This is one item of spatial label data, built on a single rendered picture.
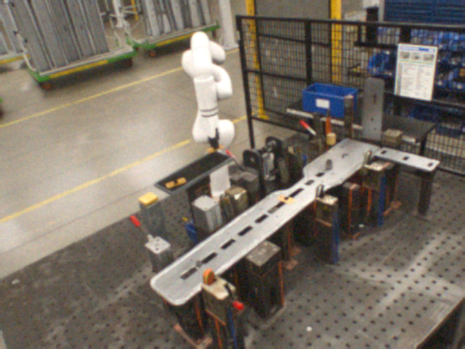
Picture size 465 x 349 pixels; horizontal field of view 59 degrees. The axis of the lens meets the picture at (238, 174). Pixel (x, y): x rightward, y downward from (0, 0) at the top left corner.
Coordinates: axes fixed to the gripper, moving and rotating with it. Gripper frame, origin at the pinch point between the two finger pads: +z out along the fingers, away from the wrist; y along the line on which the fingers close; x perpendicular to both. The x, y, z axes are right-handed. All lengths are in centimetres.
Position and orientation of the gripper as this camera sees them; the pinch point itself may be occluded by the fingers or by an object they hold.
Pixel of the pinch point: (214, 144)
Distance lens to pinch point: 189.4
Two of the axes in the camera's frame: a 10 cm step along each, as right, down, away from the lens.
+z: 1.2, 8.5, 5.1
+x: 8.6, -3.5, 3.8
